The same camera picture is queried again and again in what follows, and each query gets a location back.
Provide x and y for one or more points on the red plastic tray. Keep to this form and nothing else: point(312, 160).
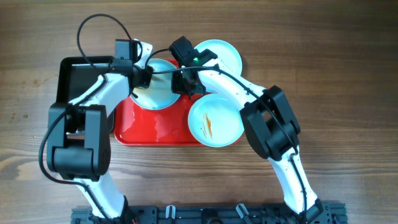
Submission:
point(135, 126)

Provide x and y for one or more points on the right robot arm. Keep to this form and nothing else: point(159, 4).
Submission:
point(269, 123)

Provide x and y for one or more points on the black rectangular basin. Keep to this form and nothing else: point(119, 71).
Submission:
point(76, 76)

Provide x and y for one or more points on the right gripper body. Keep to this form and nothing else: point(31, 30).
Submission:
point(181, 84)

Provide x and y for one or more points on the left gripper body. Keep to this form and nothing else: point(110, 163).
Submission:
point(145, 74)

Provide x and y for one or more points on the light blue plate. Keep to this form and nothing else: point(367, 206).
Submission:
point(158, 95)
point(226, 52)
point(214, 121)

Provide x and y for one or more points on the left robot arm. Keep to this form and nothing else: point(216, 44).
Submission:
point(76, 148)

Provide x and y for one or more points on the light blue plate top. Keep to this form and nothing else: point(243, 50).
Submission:
point(226, 52)

